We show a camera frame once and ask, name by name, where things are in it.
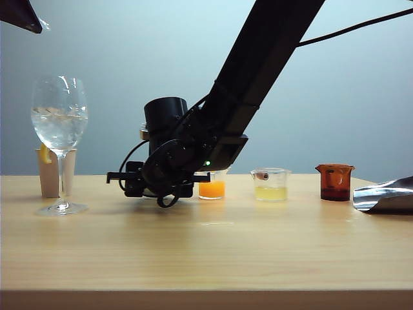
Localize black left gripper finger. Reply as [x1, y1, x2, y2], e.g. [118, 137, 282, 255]
[0, 0, 52, 35]

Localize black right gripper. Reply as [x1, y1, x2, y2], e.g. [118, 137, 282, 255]
[106, 138, 211, 198]

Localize measuring cup with orange juice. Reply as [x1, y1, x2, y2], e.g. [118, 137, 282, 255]
[197, 167, 230, 201]

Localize measuring cup with yellow liquid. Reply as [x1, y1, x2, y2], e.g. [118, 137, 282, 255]
[250, 167, 292, 203]

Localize beige paper cup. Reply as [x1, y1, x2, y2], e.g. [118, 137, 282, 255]
[34, 147, 77, 199]

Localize amber glass measuring cup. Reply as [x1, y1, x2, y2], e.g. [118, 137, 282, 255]
[314, 163, 356, 202]

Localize wine glass with ice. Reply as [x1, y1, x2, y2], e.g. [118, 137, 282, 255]
[30, 76, 90, 217]

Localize lemon slice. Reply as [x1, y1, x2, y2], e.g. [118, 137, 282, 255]
[39, 143, 52, 165]

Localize stainless steel scoop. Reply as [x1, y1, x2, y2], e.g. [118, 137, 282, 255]
[352, 176, 413, 216]

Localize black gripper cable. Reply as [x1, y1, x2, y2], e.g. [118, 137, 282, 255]
[118, 140, 152, 194]

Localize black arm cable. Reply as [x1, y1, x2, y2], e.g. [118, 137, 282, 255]
[298, 8, 413, 48]

